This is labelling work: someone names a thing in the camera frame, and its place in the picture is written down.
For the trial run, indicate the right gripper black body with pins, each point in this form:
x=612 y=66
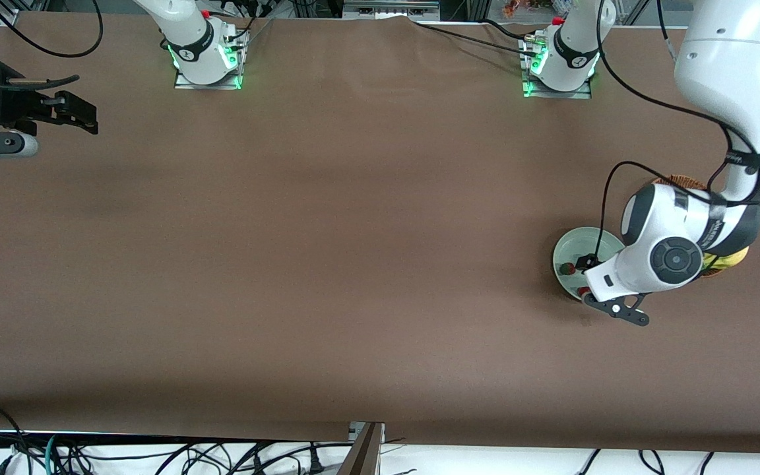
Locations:
x=12 y=107

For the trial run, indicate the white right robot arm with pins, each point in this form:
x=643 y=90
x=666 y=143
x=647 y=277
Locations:
x=189 y=39

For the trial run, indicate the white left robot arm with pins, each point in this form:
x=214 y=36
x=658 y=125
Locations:
x=729 y=66

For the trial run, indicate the pale green round plate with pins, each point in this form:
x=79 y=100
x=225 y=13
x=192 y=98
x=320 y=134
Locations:
x=578 y=245

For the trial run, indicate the yellow banana bunch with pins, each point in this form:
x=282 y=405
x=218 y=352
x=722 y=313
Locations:
x=729 y=259

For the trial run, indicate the brown wicker basket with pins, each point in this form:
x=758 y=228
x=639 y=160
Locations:
x=683 y=179

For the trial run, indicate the brown table cover sheet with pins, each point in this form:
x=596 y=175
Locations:
x=380 y=198

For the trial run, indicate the colourful background objects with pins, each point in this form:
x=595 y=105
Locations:
x=525 y=6

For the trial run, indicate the grey device box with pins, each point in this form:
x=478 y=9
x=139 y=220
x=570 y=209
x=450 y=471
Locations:
x=390 y=8

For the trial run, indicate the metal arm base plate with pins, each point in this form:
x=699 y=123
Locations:
x=182 y=82
x=584 y=94

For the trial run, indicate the aluminium profile post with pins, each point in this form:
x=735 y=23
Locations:
x=363 y=452

